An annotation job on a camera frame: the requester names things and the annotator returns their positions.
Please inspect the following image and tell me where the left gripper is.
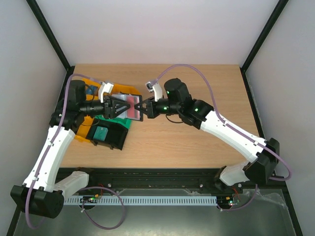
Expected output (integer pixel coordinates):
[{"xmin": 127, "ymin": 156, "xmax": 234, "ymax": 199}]
[{"xmin": 80, "ymin": 95, "xmax": 130, "ymax": 120}]

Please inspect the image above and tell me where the plain red card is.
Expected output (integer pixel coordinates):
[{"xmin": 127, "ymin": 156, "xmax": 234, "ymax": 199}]
[{"xmin": 126, "ymin": 95, "xmax": 140, "ymax": 120}]

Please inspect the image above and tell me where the black leather card holder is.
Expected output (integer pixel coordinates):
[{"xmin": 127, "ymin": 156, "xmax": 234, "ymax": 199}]
[{"xmin": 112, "ymin": 93, "xmax": 143, "ymax": 121}]

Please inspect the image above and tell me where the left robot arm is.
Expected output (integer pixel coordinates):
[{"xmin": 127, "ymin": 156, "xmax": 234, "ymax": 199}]
[{"xmin": 10, "ymin": 80, "xmax": 130, "ymax": 218}]

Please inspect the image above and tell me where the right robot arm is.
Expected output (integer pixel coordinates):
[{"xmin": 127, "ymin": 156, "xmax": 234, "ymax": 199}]
[{"xmin": 134, "ymin": 78, "xmax": 280, "ymax": 193}]

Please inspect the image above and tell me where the blue VIP card stack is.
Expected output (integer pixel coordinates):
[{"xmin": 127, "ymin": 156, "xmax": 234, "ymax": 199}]
[{"xmin": 86, "ymin": 85, "xmax": 98, "ymax": 95}]

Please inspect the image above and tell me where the teal card stack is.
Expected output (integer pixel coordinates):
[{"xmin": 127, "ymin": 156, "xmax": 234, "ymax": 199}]
[{"xmin": 93, "ymin": 126, "xmax": 108, "ymax": 141}]

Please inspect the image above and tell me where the yellow bin far right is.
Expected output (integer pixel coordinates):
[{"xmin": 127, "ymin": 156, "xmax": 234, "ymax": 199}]
[{"xmin": 111, "ymin": 84, "xmax": 141, "ymax": 95}]

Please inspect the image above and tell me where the yellow bin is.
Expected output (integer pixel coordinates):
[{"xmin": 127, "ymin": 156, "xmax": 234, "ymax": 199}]
[
  {"xmin": 74, "ymin": 116, "xmax": 94, "ymax": 143},
  {"xmin": 82, "ymin": 78, "xmax": 102, "ymax": 96},
  {"xmin": 111, "ymin": 84, "xmax": 141, "ymax": 95}
]

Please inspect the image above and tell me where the green bin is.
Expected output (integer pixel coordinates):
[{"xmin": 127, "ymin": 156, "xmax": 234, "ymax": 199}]
[{"xmin": 95, "ymin": 115, "xmax": 132, "ymax": 129}]

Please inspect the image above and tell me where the black bin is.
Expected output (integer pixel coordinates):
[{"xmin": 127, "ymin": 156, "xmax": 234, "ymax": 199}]
[{"xmin": 87, "ymin": 119, "xmax": 129, "ymax": 150}]

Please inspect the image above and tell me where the yellow bin far left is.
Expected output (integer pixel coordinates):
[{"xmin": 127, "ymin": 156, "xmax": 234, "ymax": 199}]
[{"xmin": 82, "ymin": 78, "xmax": 102, "ymax": 96}]

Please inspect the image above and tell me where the yellow bin near left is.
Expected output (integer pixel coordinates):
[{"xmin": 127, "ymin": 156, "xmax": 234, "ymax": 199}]
[{"xmin": 74, "ymin": 116, "xmax": 94, "ymax": 143}]

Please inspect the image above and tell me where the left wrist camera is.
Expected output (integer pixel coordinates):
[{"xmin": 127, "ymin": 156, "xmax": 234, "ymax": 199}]
[{"xmin": 98, "ymin": 82, "xmax": 114, "ymax": 103}]

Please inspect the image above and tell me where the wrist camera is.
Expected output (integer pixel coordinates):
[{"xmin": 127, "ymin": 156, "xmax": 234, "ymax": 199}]
[
  {"xmin": 98, "ymin": 82, "xmax": 114, "ymax": 103},
  {"xmin": 145, "ymin": 82, "xmax": 163, "ymax": 102}
]

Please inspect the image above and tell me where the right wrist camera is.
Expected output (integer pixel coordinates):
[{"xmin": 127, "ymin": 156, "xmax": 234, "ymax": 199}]
[{"xmin": 145, "ymin": 82, "xmax": 163, "ymax": 102}]

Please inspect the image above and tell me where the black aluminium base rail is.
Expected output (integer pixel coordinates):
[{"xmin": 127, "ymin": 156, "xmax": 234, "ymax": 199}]
[{"xmin": 24, "ymin": 168, "xmax": 288, "ymax": 195}]

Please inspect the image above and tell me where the white slotted cable duct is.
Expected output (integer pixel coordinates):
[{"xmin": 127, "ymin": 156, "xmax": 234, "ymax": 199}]
[{"xmin": 63, "ymin": 195, "xmax": 218, "ymax": 206}]

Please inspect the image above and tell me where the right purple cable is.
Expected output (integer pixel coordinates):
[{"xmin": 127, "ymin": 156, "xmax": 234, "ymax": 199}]
[{"xmin": 154, "ymin": 63, "xmax": 293, "ymax": 212}]

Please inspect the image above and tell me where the purple cable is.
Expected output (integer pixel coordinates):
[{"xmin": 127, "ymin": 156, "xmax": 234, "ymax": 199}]
[
  {"xmin": 154, "ymin": 63, "xmax": 293, "ymax": 212},
  {"xmin": 26, "ymin": 73, "xmax": 126, "ymax": 230}
]

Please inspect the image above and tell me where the left black frame post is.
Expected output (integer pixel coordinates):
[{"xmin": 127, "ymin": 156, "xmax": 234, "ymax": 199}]
[{"xmin": 26, "ymin": 0, "xmax": 72, "ymax": 72}]

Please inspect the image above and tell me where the black frame post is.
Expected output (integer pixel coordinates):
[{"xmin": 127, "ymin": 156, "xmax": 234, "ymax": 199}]
[
  {"xmin": 240, "ymin": 0, "xmax": 289, "ymax": 72},
  {"xmin": 26, "ymin": 0, "xmax": 72, "ymax": 72}
]

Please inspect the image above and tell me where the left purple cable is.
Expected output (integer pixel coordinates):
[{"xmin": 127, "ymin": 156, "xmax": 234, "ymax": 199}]
[{"xmin": 26, "ymin": 73, "xmax": 126, "ymax": 230}]

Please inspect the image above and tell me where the right black frame post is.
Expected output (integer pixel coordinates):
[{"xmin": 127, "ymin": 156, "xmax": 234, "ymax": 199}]
[{"xmin": 240, "ymin": 0, "xmax": 289, "ymax": 72}]

